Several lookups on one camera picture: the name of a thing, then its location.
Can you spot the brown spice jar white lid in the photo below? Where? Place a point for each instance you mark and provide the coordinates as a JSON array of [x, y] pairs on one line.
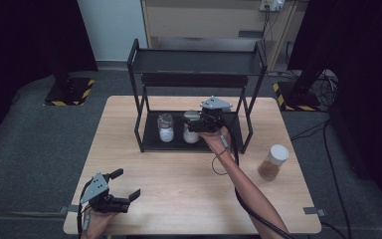
[[273, 162]]

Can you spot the black metal rack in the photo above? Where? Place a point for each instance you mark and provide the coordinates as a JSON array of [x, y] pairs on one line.
[[195, 63]]

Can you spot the person's right hand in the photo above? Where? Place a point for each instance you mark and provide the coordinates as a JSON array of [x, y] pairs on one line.
[[217, 141]]

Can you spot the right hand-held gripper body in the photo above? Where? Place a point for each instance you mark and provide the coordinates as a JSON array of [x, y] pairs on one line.
[[214, 116]]

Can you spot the dark grey flat bar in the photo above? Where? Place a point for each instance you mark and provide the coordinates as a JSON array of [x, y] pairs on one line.
[[250, 34]]

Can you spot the white powder jar clear lid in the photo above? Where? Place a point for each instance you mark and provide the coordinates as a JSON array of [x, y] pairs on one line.
[[165, 132]]

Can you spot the grey tape piece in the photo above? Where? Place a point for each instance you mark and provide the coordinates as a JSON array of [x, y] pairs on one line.
[[314, 211], [70, 208]]

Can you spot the white power outlet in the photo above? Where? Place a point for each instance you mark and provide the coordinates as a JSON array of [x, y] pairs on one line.
[[272, 5]]

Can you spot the person's left hand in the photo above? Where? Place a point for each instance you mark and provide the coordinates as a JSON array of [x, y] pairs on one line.
[[96, 224]]

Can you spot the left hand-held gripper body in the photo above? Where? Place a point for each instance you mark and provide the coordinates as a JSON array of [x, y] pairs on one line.
[[96, 189]]

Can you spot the black metal stand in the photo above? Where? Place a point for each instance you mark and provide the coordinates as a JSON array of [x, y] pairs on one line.
[[311, 66]]

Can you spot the black and yellow stand base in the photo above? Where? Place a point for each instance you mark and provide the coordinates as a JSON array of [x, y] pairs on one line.
[[296, 99], [68, 94]]

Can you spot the black curtain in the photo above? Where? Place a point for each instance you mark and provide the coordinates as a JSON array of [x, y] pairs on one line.
[[368, 66], [30, 36]]

